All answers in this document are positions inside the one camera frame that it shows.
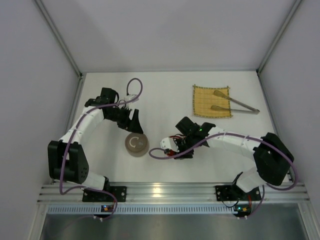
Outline bamboo mat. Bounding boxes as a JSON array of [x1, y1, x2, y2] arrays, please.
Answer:
[[192, 84, 233, 119]]

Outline metal tongs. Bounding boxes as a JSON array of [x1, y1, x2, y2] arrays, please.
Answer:
[[210, 90, 261, 115]]

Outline steel round container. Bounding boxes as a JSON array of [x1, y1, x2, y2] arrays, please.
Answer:
[[128, 150, 148, 158]]

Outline grey round lid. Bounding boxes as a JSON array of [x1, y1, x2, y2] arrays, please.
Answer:
[[124, 133, 150, 152]]

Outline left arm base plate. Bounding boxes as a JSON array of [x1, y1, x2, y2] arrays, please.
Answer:
[[82, 186, 127, 203]]

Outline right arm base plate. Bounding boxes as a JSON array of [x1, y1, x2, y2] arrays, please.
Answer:
[[215, 184, 262, 202]]

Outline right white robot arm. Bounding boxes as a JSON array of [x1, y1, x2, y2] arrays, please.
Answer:
[[165, 117, 294, 193]]

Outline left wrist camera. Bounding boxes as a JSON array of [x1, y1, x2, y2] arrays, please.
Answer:
[[123, 94, 139, 104]]

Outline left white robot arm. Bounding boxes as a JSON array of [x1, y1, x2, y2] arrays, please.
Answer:
[[47, 87, 144, 192]]

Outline aluminium rail frame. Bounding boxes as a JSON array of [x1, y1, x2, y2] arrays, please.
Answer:
[[37, 182, 310, 215]]

